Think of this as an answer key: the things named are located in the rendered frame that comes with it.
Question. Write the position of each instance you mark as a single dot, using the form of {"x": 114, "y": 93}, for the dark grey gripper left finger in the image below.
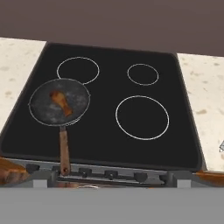
{"x": 53, "y": 180}

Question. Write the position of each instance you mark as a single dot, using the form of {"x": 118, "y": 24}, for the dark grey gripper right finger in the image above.
{"x": 172, "y": 180}

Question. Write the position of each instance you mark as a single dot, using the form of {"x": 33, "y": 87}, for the brown chicken drumstick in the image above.
{"x": 61, "y": 102}

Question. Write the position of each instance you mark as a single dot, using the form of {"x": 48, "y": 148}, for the black stove knob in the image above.
{"x": 85, "y": 171}
{"x": 140, "y": 176}
{"x": 32, "y": 168}
{"x": 111, "y": 174}

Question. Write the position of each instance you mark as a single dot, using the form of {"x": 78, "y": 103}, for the black glass hob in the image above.
{"x": 116, "y": 145}

